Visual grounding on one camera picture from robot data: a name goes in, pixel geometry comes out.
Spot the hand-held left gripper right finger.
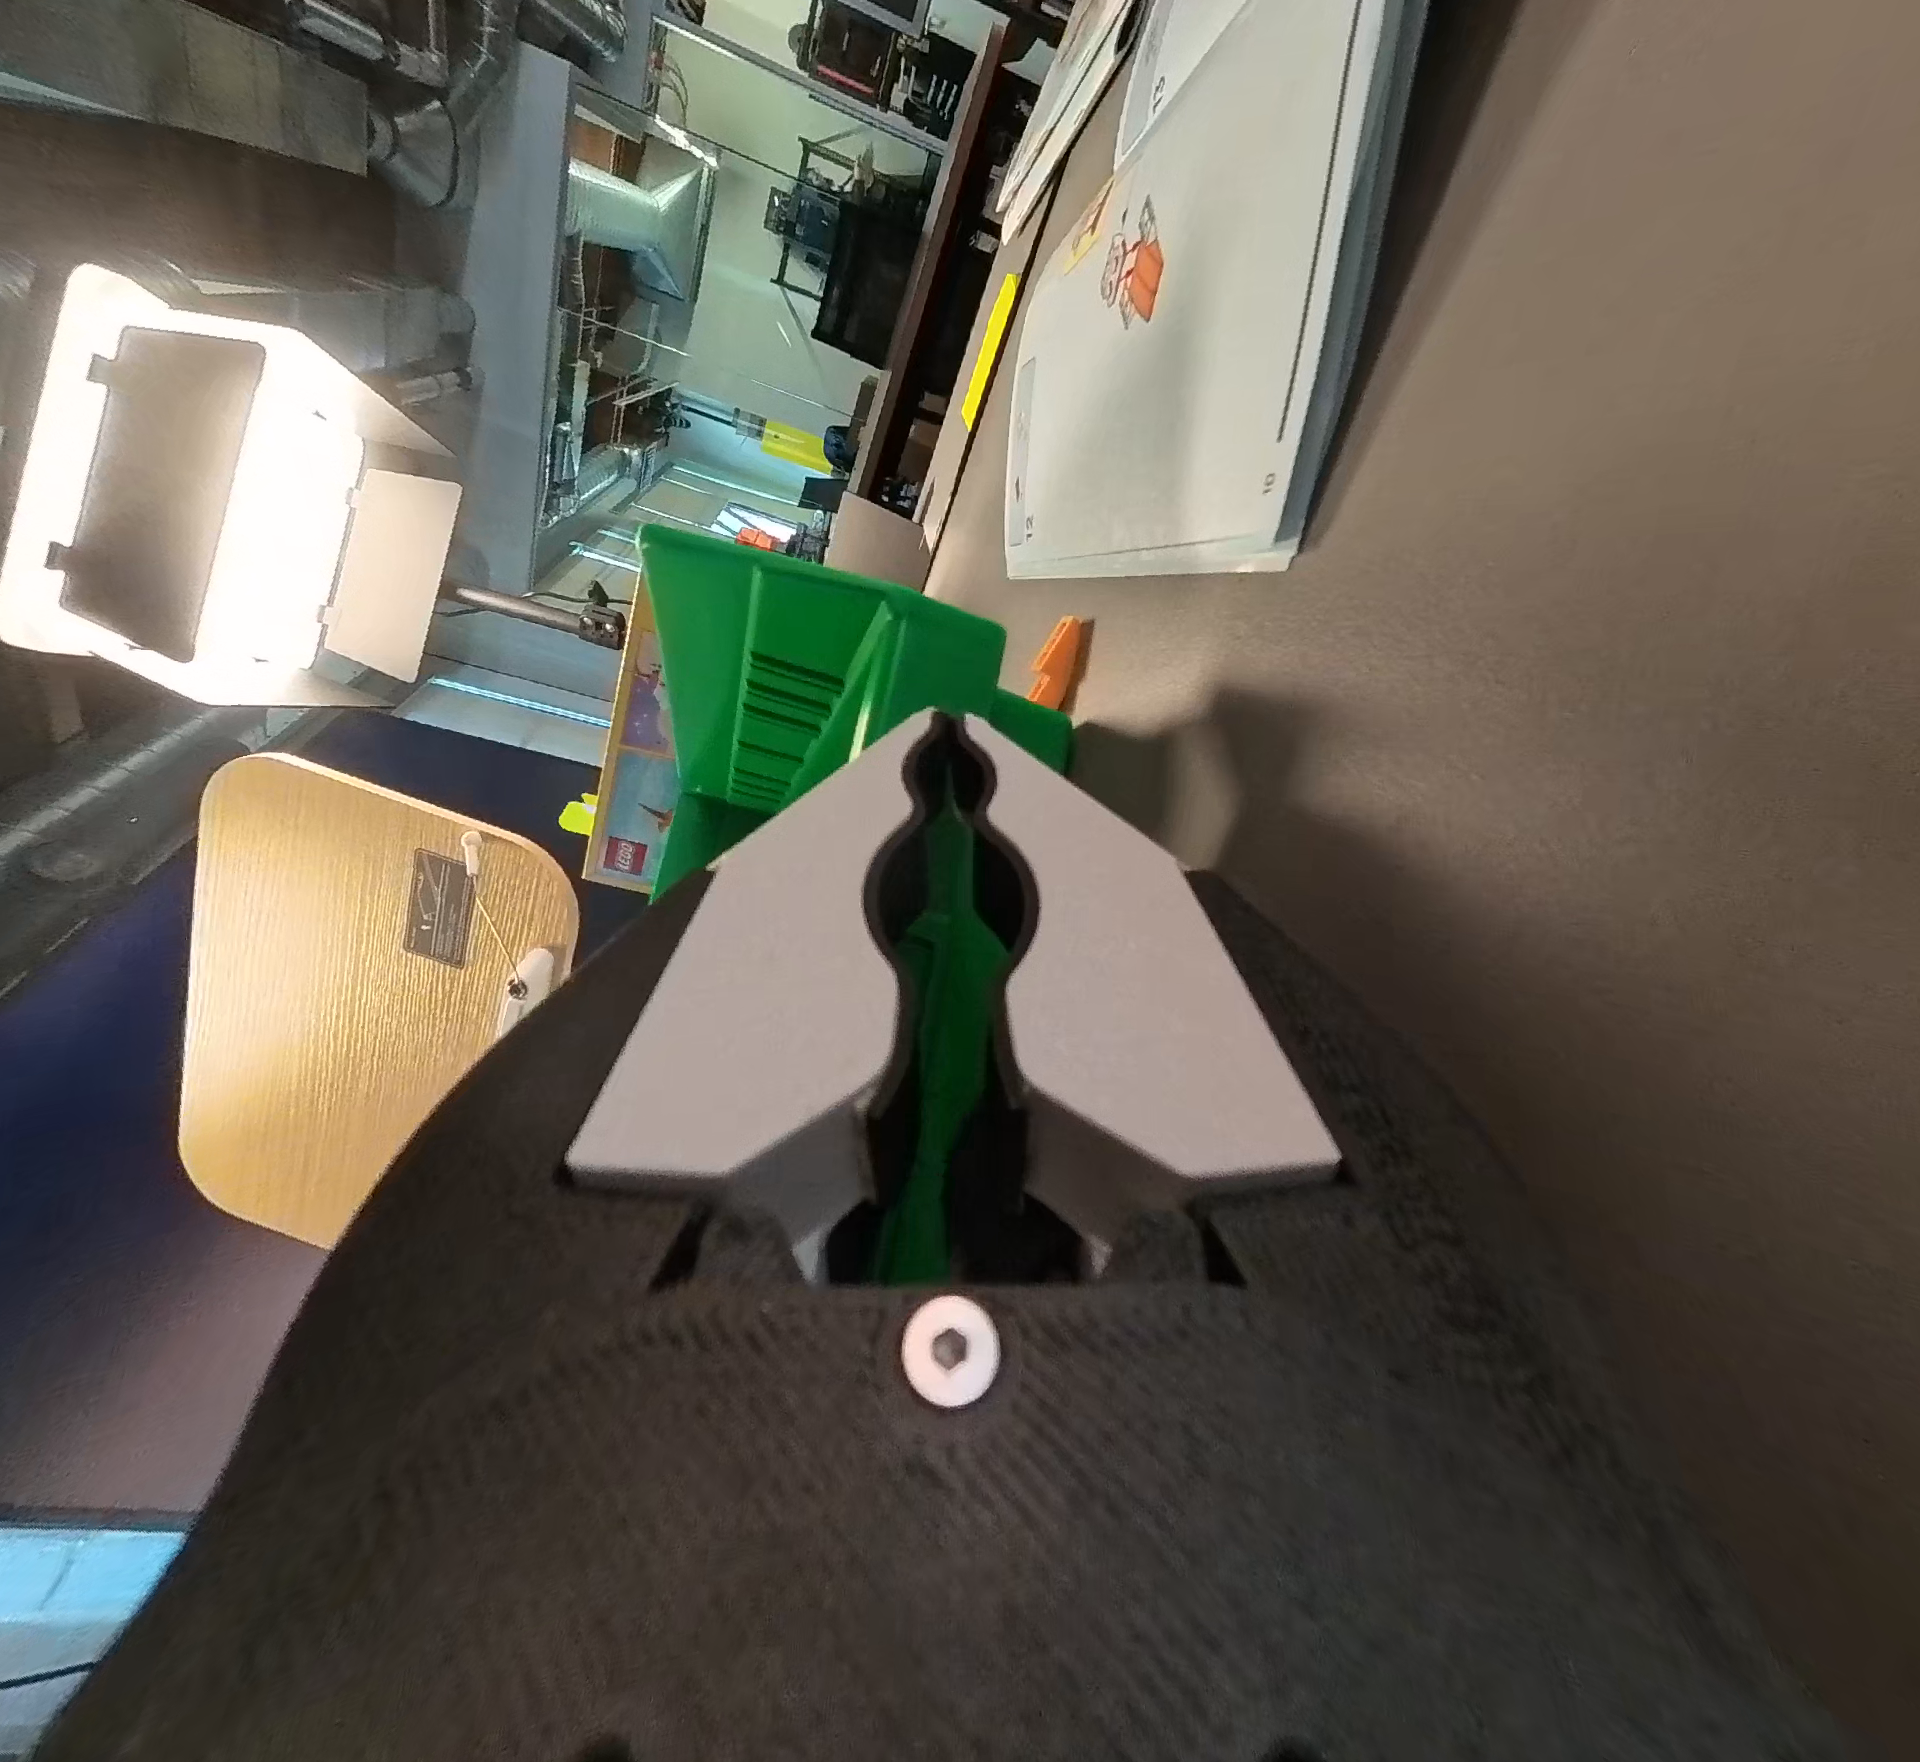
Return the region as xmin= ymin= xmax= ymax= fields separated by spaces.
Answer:
xmin=956 ymin=711 xmax=1343 ymax=1270

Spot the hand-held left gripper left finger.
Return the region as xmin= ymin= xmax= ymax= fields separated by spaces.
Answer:
xmin=566 ymin=708 xmax=953 ymax=1270

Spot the green plastic parts bin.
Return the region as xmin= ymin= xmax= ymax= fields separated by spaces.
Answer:
xmin=639 ymin=523 xmax=1078 ymax=1289

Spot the yellow lego set box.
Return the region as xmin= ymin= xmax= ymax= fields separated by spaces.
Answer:
xmin=575 ymin=606 xmax=705 ymax=892

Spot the wooden board with label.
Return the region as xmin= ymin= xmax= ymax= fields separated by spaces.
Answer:
xmin=177 ymin=752 xmax=582 ymax=1252

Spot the open instruction booklet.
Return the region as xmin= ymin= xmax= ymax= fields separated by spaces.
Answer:
xmin=1000 ymin=0 xmax=1480 ymax=582

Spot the studio light panel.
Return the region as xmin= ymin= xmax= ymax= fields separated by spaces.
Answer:
xmin=0 ymin=263 xmax=463 ymax=708

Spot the yellow sticky note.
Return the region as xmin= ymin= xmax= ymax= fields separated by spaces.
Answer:
xmin=958 ymin=274 xmax=1023 ymax=427

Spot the metal exhaust hood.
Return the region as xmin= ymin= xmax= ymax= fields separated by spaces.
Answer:
xmin=569 ymin=133 xmax=721 ymax=299

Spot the closed instruction booklet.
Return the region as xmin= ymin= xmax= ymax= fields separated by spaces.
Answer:
xmin=995 ymin=0 xmax=1192 ymax=241

